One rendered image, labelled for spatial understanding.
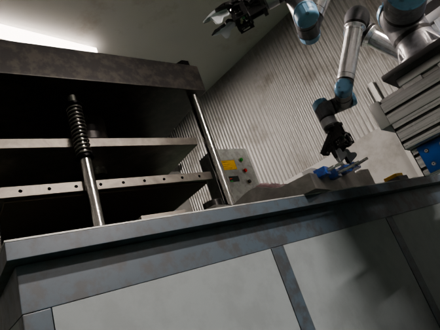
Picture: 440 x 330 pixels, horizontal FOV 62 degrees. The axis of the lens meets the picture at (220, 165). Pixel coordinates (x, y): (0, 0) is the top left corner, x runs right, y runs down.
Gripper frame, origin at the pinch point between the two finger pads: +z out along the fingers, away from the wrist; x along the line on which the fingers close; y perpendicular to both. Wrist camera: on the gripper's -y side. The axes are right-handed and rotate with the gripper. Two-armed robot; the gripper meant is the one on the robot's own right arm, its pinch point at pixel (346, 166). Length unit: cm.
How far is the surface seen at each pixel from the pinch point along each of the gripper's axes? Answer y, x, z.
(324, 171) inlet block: 20, -46, 15
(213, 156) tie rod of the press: -63, -20, -44
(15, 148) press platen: -73, -121, -49
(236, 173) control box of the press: -76, 4, -40
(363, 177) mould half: 8.3, -6.1, 10.4
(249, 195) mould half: -2, -60, 12
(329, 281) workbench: 8, -50, 46
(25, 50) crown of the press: -56, -117, -95
